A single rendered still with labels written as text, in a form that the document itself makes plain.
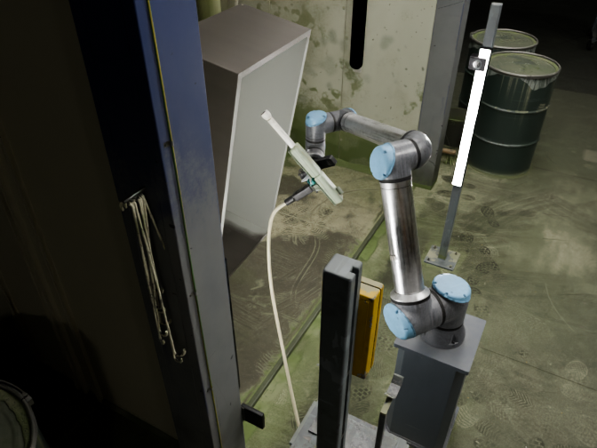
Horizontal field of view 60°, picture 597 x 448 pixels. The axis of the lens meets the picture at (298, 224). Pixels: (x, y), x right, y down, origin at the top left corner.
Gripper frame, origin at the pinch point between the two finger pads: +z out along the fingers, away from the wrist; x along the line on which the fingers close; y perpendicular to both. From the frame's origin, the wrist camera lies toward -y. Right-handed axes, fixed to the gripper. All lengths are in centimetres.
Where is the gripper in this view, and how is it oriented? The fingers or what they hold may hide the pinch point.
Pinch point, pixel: (315, 184)
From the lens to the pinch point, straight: 210.4
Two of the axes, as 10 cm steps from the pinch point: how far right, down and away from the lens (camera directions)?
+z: -0.7, 6.0, -8.0
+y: -8.0, 4.5, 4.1
